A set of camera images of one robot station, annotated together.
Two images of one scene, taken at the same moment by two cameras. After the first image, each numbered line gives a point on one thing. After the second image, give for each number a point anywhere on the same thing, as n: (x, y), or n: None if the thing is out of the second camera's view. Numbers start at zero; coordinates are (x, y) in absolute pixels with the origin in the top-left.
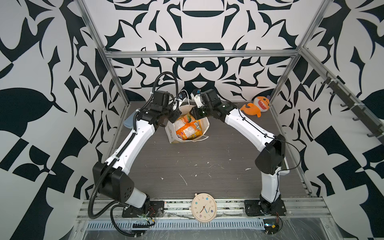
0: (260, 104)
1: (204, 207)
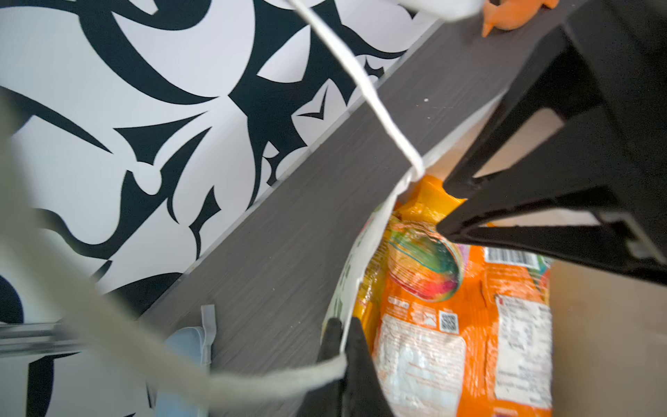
0: (511, 15)
1: None
